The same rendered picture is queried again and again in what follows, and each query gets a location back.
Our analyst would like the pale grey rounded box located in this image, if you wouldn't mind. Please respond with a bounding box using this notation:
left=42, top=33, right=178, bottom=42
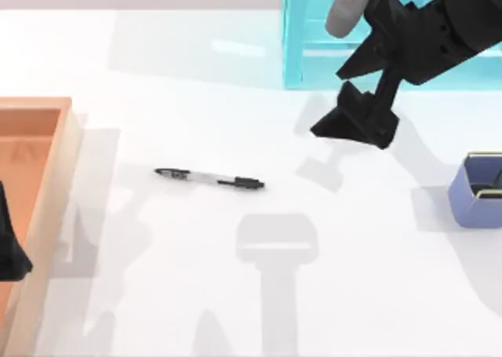
left=325, top=0, right=373, bottom=40

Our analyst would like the lavender blue open box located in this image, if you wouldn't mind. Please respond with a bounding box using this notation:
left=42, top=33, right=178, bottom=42
left=448, top=151, right=502, bottom=230

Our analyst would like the black item with gold edge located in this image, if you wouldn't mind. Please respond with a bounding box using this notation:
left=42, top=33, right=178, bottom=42
left=469, top=182, right=502, bottom=201

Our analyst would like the black and clear pen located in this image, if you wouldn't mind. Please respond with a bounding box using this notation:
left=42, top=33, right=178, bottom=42
left=153, top=167, right=267, bottom=193

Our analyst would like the salmon shallow box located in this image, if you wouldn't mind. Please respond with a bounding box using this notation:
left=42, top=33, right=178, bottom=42
left=0, top=97, right=74, bottom=357

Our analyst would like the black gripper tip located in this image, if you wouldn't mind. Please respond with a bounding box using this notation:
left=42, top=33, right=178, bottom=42
left=0, top=180, right=34, bottom=283

